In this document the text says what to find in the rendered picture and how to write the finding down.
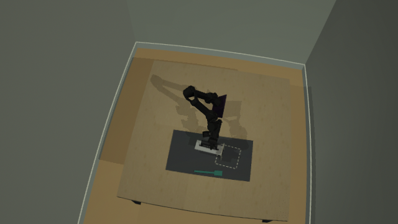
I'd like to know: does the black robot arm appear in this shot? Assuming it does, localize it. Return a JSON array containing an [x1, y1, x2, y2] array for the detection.
[[183, 85, 222, 138]]

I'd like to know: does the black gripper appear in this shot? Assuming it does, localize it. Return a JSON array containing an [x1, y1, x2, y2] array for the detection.
[[208, 130, 220, 150]]

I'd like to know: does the dark green small trowel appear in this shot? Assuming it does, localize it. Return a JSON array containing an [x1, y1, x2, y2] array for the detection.
[[194, 170, 223, 176]]

